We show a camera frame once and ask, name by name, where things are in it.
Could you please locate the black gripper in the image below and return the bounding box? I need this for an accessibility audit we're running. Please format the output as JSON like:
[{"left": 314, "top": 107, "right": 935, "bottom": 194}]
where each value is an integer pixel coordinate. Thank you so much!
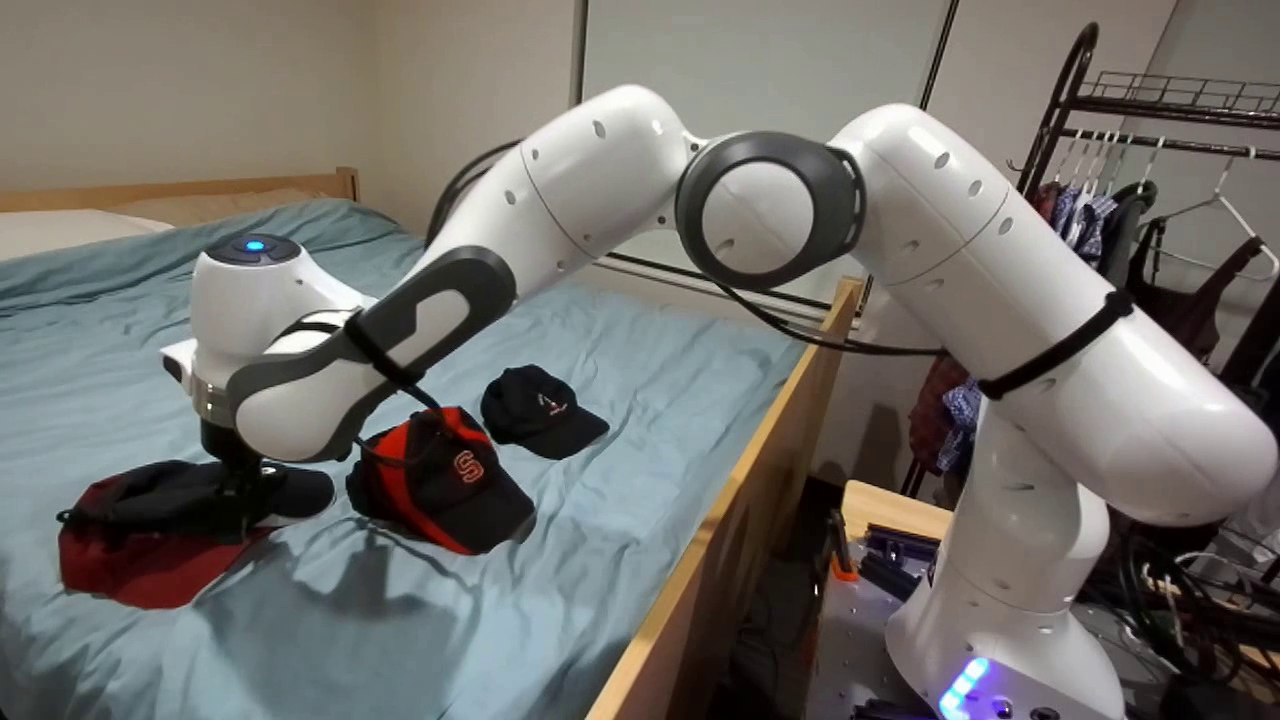
[{"left": 199, "top": 424, "right": 283, "bottom": 529}]

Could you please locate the black cap orange brim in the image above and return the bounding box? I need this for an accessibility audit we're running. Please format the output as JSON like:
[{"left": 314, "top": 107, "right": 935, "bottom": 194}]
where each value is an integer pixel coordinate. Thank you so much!
[{"left": 348, "top": 407, "right": 536, "bottom": 555}]

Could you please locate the black cap red white logo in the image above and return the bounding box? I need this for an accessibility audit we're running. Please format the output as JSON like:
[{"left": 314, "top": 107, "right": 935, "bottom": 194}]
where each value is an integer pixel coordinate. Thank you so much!
[{"left": 481, "top": 365, "right": 607, "bottom": 460}]

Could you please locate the black cap white swoosh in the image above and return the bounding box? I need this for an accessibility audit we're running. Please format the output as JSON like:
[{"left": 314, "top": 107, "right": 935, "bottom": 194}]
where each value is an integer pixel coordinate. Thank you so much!
[{"left": 59, "top": 460, "right": 331, "bottom": 534}]

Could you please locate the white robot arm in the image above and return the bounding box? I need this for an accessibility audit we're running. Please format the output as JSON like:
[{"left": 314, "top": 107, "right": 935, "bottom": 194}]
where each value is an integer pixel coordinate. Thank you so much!
[{"left": 165, "top": 86, "right": 1275, "bottom": 720}]

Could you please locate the white pillow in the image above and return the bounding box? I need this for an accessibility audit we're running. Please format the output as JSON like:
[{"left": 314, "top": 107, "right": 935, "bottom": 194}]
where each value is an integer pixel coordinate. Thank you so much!
[{"left": 0, "top": 208, "right": 165, "bottom": 259}]

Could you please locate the blue bed sheet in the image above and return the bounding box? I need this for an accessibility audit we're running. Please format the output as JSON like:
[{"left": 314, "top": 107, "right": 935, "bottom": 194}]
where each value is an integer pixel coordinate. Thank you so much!
[{"left": 0, "top": 195, "right": 811, "bottom": 720}]

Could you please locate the window blind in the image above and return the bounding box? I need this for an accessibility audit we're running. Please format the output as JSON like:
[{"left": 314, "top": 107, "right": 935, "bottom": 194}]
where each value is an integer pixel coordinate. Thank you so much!
[{"left": 568, "top": 0, "right": 958, "bottom": 293}]

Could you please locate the perforated metal work table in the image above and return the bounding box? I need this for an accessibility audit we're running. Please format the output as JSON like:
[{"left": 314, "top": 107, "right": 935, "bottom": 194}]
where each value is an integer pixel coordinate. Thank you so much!
[{"left": 796, "top": 478, "right": 963, "bottom": 720}]

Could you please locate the black clothes rack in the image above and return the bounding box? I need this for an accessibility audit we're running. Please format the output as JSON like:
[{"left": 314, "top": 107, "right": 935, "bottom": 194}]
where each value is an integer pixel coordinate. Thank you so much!
[{"left": 905, "top": 18, "right": 1280, "bottom": 720}]

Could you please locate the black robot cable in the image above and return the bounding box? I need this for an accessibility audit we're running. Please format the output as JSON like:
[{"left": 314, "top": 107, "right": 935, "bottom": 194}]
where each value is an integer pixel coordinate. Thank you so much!
[{"left": 419, "top": 138, "right": 952, "bottom": 360}]

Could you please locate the wooden bed frame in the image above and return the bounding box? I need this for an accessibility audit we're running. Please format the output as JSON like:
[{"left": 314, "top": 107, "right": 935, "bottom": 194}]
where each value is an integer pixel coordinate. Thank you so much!
[{"left": 0, "top": 165, "right": 868, "bottom": 720}]

